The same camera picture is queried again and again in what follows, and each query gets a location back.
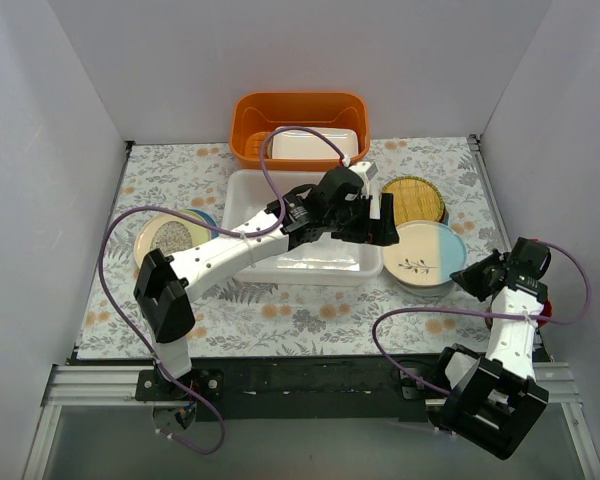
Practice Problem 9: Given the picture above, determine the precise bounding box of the beige and blue plate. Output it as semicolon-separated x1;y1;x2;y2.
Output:
382;220;467;288

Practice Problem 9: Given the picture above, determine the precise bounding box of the speckled oval plate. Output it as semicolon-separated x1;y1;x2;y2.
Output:
150;221;193;256

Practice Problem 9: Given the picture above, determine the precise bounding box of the white ribbed bowl plate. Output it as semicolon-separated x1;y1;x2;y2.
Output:
397;281;454;298

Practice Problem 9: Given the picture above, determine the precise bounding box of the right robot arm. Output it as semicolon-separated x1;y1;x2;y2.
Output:
432;238;551;460

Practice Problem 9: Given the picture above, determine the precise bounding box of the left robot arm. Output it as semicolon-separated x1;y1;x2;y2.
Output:
134;162;399;400

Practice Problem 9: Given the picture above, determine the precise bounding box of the white plastic bin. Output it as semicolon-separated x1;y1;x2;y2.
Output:
222;169;383;287

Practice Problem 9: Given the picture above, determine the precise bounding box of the woven bamboo yellow plate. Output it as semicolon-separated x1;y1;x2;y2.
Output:
382;176;446;225

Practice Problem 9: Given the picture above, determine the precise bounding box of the red round object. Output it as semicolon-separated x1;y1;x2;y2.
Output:
535;299;553;328

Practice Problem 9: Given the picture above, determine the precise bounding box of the teal beaded plate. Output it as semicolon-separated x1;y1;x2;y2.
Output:
438;207;450;225

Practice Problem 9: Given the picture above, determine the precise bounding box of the white rectangular dish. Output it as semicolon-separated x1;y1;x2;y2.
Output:
268;127;359;160

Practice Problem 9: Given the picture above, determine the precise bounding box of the orange plastic basket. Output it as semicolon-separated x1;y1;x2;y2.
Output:
229;91;371;170

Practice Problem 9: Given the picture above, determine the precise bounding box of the cream yellow plate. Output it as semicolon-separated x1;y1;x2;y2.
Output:
134;213;212;267

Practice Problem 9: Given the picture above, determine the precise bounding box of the floral table mat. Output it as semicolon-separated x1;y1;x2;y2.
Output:
77;137;503;360

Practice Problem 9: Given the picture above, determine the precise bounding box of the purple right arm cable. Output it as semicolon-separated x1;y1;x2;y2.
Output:
371;241;592;401

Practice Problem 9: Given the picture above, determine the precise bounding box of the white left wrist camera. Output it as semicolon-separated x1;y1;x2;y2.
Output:
349;161;378;188

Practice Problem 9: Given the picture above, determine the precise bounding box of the aluminium frame rail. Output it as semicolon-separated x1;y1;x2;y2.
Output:
42;363;146;407

